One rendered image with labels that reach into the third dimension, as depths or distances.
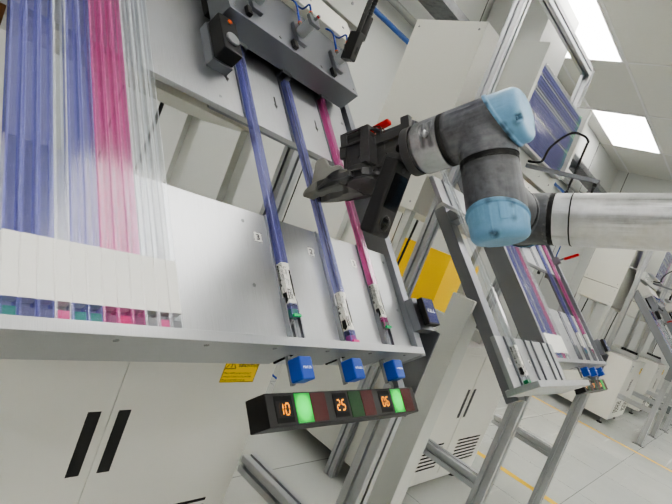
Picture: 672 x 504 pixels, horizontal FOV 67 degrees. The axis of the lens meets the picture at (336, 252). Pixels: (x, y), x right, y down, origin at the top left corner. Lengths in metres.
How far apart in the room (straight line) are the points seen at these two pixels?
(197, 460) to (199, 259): 0.62
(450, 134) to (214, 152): 2.24
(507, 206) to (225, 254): 0.35
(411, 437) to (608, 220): 0.72
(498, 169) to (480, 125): 0.06
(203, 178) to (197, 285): 2.26
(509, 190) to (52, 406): 0.73
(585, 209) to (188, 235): 0.51
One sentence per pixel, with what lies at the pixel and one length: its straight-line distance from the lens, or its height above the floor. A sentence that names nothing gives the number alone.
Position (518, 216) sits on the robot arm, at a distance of 0.65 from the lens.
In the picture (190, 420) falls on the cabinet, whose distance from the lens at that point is 1.07.
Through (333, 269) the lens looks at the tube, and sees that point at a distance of 0.78.
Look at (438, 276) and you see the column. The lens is 3.92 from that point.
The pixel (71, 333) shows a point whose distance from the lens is 0.48.
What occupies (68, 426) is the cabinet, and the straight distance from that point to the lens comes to 0.95.
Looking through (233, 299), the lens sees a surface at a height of 0.76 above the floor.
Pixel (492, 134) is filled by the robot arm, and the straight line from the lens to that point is 0.67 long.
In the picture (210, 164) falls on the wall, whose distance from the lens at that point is 2.84.
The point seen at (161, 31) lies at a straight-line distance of 0.83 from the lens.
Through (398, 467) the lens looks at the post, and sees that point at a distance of 1.29.
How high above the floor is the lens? 0.90
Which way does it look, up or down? 4 degrees down
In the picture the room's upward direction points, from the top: 21 degrees clockwise
